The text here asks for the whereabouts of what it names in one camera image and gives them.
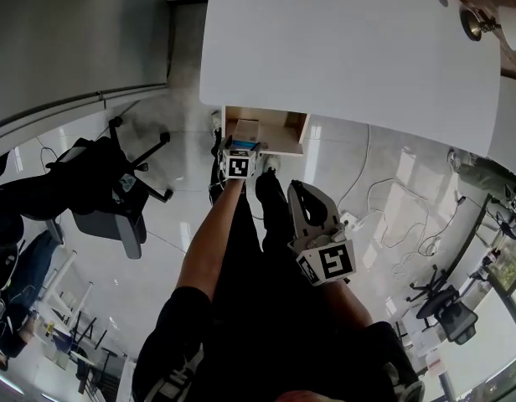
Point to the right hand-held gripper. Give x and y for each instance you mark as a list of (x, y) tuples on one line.
[(331, 262)]

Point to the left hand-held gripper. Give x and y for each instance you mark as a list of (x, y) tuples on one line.
[(239, 163)]

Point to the small blue box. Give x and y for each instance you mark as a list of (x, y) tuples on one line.
[(246, 131)]

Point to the white wooden drawer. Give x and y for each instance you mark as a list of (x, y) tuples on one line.
[(283, 134)]

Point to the person's left forearm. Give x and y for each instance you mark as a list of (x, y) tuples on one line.
[(207, 241)]

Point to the person's right forearm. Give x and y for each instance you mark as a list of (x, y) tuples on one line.
[(350, 304)]

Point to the person's white shoe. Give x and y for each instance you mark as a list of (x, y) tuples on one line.
[(216, 124), (271, 163)]

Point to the white power strip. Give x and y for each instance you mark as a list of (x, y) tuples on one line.
[(353, 220)]

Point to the person's black clothing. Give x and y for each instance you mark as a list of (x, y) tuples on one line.
[(266, 308)]

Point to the black-edged white desk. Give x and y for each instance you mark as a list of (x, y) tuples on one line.
[(480, 245)]

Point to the black mesh office chair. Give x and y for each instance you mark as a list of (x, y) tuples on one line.
[(450, 312)]

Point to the grey metal cabinet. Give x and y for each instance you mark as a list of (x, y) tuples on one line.
[(73, 32)]

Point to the table lamp with white shade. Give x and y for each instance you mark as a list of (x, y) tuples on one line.
[(476, 21)]

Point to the white table frame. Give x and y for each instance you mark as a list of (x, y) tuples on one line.
[(69, 287)]

